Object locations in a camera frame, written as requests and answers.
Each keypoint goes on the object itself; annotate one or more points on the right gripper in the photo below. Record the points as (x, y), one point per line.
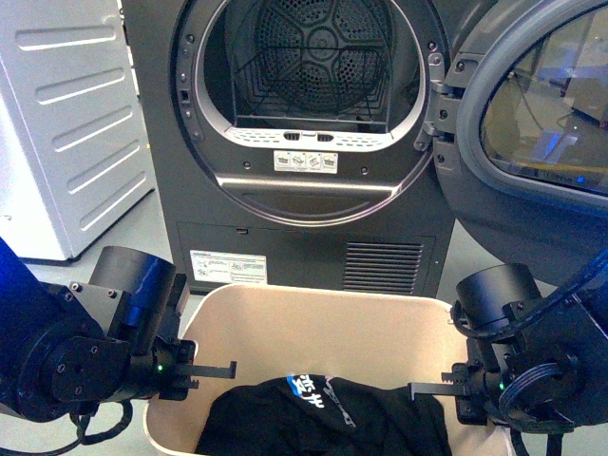
(476, 384)

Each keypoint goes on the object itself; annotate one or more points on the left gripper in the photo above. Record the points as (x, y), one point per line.
(156, 373)

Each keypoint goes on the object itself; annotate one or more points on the beige plastic laundry hamper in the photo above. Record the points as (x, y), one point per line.
(378, 340)

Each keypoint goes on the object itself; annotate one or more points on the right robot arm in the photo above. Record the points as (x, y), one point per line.
(537, 364)

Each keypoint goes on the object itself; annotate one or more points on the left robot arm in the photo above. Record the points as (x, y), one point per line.
(68, 349)

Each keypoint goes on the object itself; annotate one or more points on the black clothing in hamper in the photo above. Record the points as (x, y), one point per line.
(306, 414)

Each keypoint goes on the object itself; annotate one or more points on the white dryer rating label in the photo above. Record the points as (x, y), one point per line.
(228, 268)

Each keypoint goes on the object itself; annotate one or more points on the white dryer warning label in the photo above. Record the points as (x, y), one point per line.
(305, 162)

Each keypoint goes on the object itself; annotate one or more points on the dark grey tumble dryer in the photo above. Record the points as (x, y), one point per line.
(224, 84)

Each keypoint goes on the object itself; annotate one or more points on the white appliance side panel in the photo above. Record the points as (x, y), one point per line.
(74, 153)

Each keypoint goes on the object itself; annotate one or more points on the round dryer door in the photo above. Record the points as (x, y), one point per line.
(520, 134)

